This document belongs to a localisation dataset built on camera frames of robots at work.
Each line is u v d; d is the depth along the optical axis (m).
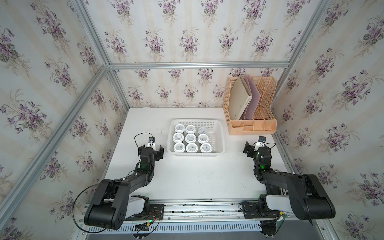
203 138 0.93
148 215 0.72
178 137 0.93
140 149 0.81
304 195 0.42
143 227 0.72
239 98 1.02
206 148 0.88
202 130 0.99
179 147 0.89
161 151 0.83
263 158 0.68
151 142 0.76
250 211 0.73
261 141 0.76
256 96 0.89
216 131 1.01
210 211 0.75
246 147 0.83
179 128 0.98
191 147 0.88
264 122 1.01
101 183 0.45
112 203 0.42
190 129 0.98
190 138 0.93
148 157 0.67
